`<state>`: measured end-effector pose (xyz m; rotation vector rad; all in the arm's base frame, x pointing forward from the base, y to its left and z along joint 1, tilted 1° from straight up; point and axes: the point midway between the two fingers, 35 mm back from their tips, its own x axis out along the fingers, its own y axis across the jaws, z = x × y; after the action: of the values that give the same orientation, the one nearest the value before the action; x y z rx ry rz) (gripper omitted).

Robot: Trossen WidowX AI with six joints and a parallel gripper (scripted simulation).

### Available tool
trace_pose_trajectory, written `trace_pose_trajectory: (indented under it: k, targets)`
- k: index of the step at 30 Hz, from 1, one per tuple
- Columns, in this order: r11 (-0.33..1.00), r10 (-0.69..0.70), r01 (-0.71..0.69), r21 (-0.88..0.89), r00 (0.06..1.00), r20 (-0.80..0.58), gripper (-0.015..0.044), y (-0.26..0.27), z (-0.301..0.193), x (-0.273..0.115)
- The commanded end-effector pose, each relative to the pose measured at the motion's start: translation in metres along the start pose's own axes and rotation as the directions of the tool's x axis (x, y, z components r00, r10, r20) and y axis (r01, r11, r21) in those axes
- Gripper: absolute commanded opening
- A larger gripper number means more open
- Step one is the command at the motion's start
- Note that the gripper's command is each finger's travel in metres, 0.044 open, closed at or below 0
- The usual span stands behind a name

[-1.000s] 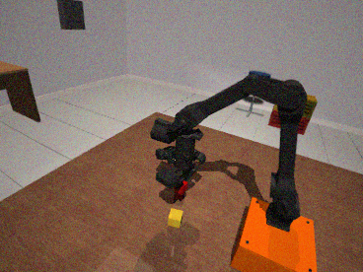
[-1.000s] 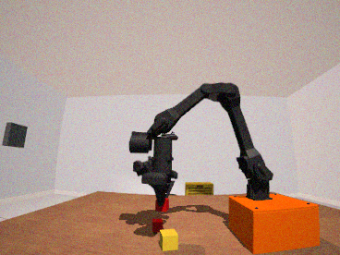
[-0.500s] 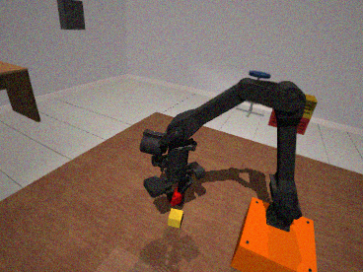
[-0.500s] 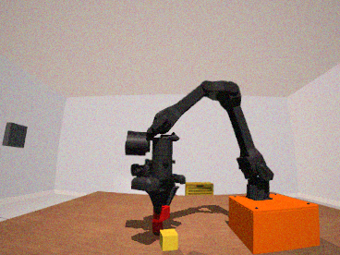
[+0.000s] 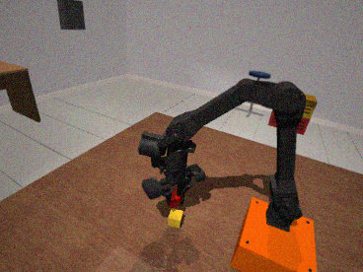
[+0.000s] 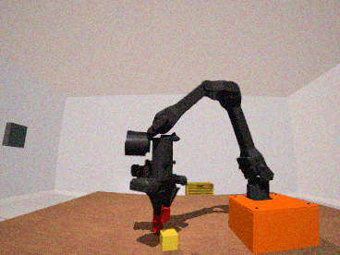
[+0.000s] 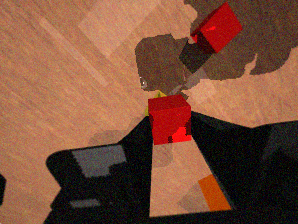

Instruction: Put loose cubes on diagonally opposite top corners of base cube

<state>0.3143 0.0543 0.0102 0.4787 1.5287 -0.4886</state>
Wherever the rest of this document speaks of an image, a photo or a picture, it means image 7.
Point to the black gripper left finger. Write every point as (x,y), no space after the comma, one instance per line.
(129,159)

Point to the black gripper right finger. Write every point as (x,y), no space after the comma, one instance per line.
(239,156)

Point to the yellow cube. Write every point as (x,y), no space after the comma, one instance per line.
(158,94)

